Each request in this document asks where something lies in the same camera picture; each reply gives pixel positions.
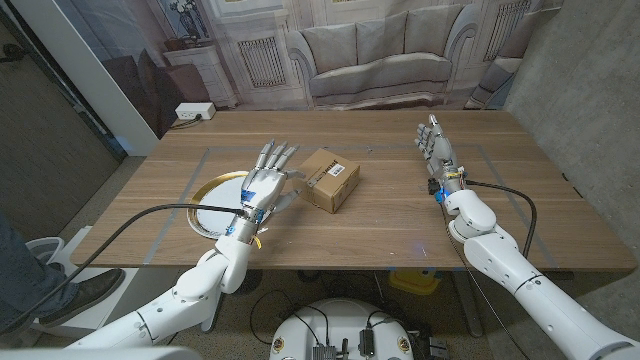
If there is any white wall post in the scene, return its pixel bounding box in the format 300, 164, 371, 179
9, 0, 161, 157

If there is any white floor stand base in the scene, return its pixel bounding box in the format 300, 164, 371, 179
24, 225, 161, 339

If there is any grey table leg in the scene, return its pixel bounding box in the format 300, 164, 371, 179
452, 270, 485, 339

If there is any printed living room backdrop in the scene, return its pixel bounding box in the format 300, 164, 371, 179
52, 0, 566, 140

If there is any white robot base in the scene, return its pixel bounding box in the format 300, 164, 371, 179
269, 298, 415, 360

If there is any black power adapter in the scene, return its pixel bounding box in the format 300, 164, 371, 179
358, 327, 376, 358

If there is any black power strip cable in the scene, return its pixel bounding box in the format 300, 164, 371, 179
169, 113, 204, 130

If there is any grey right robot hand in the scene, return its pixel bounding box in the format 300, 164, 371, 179
414, 113, 467, 188

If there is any white paper plate gold rim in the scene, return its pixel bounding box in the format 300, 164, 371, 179
187, 170, 251, 240

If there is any yellow object under table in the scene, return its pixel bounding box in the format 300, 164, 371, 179
388, 268, 441, 296

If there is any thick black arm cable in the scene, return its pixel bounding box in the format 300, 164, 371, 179
464, 179, 538, 259
0, 203, 249, 334

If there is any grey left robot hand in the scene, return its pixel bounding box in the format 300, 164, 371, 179
240, 138, 306, 225

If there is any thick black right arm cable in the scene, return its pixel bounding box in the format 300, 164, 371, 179
464, 179, 538, 259

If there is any person leg in jeans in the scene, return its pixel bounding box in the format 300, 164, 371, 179
0, 214, 80, 331

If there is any black round floor disc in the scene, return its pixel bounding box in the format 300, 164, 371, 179
239, 269, 264, 296

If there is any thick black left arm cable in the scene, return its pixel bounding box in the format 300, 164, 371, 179
0, 203, 249, 334

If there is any white power strip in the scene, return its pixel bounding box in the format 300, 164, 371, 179
174, 101, 217, 121

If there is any brown cardboard box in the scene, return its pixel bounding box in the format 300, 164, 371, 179
294, 147, 361, 215

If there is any dark leather shoe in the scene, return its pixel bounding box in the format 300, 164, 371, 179
0, 268, 126, 334

